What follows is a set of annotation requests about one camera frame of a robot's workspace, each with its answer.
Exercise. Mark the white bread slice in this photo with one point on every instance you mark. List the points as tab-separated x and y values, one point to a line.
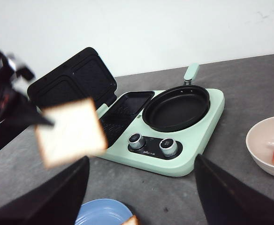
133	220
76	132

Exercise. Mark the black round frying pan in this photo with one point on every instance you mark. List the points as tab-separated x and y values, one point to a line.
179	107

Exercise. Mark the blue plastic plate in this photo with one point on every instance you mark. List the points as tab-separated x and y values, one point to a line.
103	212

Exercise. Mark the left silver control knob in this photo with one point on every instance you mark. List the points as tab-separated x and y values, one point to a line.
136	141

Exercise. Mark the silver control knob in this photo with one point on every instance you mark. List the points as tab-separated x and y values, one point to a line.
168	147
136	141

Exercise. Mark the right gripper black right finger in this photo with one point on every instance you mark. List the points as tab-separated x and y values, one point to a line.
228	201

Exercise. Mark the cream ribbed bowl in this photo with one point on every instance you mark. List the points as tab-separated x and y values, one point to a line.
260	144

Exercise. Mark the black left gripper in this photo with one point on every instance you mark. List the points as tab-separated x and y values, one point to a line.
15	107

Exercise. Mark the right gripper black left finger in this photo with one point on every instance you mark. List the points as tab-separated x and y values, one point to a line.
56	202

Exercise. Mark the right silver control knob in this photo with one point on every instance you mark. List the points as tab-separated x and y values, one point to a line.
168	147

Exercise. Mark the black sandwich maker lid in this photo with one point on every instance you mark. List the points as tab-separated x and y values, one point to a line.
82	76

